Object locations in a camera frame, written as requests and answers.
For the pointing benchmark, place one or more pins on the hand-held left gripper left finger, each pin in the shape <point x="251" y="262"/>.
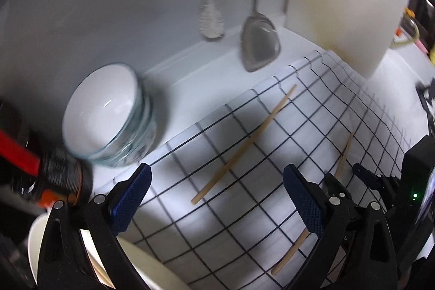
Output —
<point x="132" y="195"/>

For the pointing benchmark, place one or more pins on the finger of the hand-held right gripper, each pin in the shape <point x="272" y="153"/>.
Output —
<point x="368" y="178"/>
<point x="333" y="184"/>

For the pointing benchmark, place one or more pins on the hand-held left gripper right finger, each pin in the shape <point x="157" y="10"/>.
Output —
<point x="302" y="198"/>

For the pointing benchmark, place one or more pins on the light wooden chopstick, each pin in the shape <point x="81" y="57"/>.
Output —
<point x="244" y="144"/>
<point x="344" y="154"/>

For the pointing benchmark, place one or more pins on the cream plastic basin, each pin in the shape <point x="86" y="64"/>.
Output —
<point x="153" y="273"/>

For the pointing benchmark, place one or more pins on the floral ceramic bowl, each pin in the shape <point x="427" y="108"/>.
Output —
<point x="154" y="133"/>
<point x="146" y="120"/>
<point x="98" y="106"/>

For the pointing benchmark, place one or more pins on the white checkered cloth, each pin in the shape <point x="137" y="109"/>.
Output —
<point x="238" y="225"/>

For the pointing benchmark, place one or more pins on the dark soy sauce bottle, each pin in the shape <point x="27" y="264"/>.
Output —
<point x="64" y="174"/>

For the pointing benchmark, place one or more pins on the dark patterned object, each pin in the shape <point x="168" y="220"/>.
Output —
<point x="428" y="99"/>

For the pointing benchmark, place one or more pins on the metal spatula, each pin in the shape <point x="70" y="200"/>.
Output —
<point x="260" y="42"/>

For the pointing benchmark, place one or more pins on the white cutting board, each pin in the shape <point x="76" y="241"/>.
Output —
<point x="346" y="4"/>

